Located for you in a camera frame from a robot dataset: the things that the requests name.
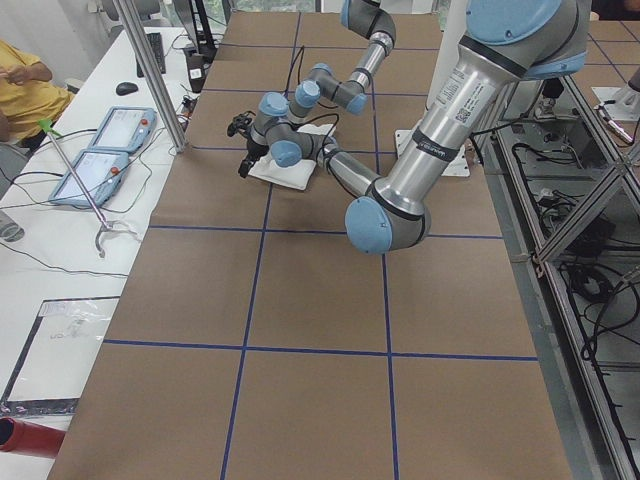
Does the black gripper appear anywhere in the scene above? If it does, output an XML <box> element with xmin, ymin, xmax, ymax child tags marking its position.
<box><xmin>238</xmin><ymin>137</ymin><xmax>269</xmax><ymax>178</ymax></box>

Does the white long-sleeve printed shirt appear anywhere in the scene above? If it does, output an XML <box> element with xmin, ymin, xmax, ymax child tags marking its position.
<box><xmin>248</xmin><ymin>122</ymin><xmax>334</xmax><ymax>191</ymax></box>

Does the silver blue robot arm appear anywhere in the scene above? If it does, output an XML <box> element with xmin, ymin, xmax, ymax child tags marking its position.
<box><xmin>286</xmin><ymin>0</ymin><xmax>396</xmax><ymax>124</ymax></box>
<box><xmin>238</xmin><ymin>1</ymin><xmax>591</xmax><ymax>254</ymax></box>

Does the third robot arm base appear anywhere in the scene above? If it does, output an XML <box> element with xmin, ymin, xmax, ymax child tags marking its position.
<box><xmin>592</xmin><ymin>70</ymin><xmax>639</xmax><ymax>122</ymax></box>

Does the near orange circuit board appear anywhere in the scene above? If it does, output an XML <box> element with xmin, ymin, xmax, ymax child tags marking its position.
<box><xmin>180</xmin><ymin>95</ymin><xmax>197</xmax><ymax>118</ymax></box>

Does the black white device box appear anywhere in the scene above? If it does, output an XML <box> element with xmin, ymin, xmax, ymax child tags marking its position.
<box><xmin>184</xmin><ymin>48</ymin><xmax>206</xmax><ymax>93</ymax></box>

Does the far blue teach pendant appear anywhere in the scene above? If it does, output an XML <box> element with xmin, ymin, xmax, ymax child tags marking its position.
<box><xmin>89</xmin><ymin>106</ymin><xmax>157</xmax><ymax>154</ymax></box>

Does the blue teach pendant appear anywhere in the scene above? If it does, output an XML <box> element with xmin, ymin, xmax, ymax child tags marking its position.
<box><xmin>49</xmin><ymin>149</ymin><xmax>129</xmax><ymax>208</ymax></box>
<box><xmin>89</xmin><ymin>106</ymin><xmax>157</xmax><ymax>154</ymax></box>

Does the near blue teach pendant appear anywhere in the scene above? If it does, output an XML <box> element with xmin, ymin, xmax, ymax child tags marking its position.
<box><xmin>49</xmin><ymin>149</ymin><xmax>129</xmax><ymax>208</ymax></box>

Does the black computer mouse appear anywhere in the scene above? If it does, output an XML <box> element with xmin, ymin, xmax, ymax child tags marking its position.
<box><xmin>115</xmin><ymin>82</ymin><xmax>139</xmax><ymax>96</ymax></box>

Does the black keyboard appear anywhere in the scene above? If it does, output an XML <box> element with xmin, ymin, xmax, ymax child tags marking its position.
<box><xmin>146</xmin><ymin>32</ymin><xmax>166</xmax><ymax>74</ymax></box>

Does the metal reacher grabber tool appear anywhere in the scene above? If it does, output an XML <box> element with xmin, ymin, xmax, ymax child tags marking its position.
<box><xmin>38</xmin><ymin>119</ymin><xmax>141</xmax><ymax>258</ymax></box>

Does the person in yellow shirt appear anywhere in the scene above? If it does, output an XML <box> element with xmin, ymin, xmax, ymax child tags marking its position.
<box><xmin>1</xmin><ymin>40</ymin><xmax>74</xmax><ymax>151</ymax></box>

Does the grey water bottle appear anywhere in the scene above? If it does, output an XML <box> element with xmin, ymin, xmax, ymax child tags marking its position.
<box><xmin>0</xmin><ymin>211</ymin><xmax>25</xmax><ymax>242</ymax></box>

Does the clear plastic packaging bag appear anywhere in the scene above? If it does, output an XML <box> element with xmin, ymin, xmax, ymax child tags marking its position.
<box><xmin>1</xmin><ymin>296</ymin><xmax>119</xmax><ymax>417</ymax></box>

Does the red cylinder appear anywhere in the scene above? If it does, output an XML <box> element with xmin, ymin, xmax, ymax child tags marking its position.
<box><xmin>1</xmin><ymin>417</ymin><xmax>66</xmax><ymax>459</ymax></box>

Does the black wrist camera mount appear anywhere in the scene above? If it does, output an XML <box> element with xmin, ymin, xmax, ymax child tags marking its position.
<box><xmin>227</xmin><ymin>111</ymin><xmax>255</xmax><ymax>139</ymax></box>

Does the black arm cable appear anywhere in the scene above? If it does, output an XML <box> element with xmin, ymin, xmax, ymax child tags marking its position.
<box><xmin>283</xmin><ymin>45</ymin><xmax>307</xmax><ymax>99</ymax></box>
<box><xmin>294</xmin><ymin>112</ymin><xmax>341</xmax><ymax>166</ymax></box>

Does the aluminium frame post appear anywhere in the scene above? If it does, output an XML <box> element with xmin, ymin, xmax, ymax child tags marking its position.
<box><xmin>113</xmin><ymin>0</ymin><xmax>187</xmax><ymax>153</ymax></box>

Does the black pendant cable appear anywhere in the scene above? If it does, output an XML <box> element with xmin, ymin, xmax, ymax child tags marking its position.
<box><xmin>0</xmin><ymin>124</ymin><xmax>153</xmax><ymax>279</ymax></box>

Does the white camera post with base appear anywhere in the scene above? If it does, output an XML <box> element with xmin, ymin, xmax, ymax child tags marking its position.
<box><xmin>395</xmin><ymin>0</ymin><xmax>471</xmax><ymax>177</ymax></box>

